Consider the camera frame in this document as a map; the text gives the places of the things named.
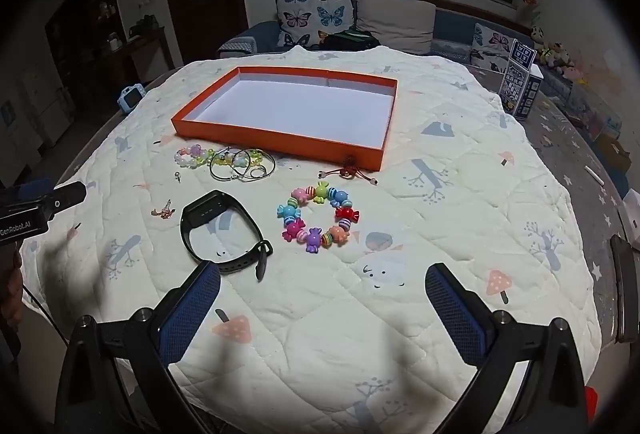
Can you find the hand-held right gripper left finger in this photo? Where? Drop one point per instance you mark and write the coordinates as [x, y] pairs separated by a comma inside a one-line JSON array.
[[190, 311]]

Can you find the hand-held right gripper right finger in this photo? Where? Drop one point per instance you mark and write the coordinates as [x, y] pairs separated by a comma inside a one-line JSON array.
[[457, 314]]

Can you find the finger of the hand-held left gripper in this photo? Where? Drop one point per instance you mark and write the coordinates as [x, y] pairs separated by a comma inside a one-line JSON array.
[[36, 186], [67, 197]]

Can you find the black smart band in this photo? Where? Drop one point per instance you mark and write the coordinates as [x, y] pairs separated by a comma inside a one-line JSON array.
[[192, 216]]

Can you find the silver hoop earring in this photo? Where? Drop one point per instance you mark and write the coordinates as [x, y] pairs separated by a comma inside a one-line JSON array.
[[272, 166], [214, 174]]

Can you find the orange shallow box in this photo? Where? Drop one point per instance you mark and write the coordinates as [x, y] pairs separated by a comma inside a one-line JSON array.
[[300, 111]]

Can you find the person's left forearm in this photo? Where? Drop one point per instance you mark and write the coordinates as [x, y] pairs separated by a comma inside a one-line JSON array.
[[10, 284]]

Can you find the white cabinet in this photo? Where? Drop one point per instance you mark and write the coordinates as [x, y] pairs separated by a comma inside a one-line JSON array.
[[35, 108]]

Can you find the dark shelf cabinet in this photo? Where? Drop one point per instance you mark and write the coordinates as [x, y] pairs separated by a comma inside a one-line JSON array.
[[80, 38]]

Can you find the wooden side table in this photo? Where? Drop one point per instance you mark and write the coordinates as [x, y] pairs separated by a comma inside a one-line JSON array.
[[142, 56]]

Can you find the red stool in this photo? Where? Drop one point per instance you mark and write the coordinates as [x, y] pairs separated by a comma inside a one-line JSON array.
[[592, 409]]

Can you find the black chair back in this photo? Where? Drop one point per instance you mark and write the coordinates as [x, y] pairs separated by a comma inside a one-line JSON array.
[[625, 289]]

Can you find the white chalk stick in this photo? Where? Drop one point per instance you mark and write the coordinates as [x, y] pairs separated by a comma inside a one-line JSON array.
[[595, 175]]

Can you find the white box with blue print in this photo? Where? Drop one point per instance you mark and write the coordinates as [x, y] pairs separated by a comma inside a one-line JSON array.
[[520, 83]]

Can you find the small butterfly print pillow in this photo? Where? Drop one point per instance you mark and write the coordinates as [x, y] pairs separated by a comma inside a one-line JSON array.
[[492, 44]]

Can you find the pile of stuffed toys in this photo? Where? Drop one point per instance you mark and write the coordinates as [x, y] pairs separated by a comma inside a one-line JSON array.
[[552, 52]]

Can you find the black bag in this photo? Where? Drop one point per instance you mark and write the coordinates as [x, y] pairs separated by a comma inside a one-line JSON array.
[[350, 39]]

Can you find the beige pillow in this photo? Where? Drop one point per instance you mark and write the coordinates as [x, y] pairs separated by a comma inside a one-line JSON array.
[[395, 23]]

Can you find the blue toy camera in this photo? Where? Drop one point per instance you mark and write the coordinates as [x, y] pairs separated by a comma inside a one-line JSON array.
[[129, 99]]

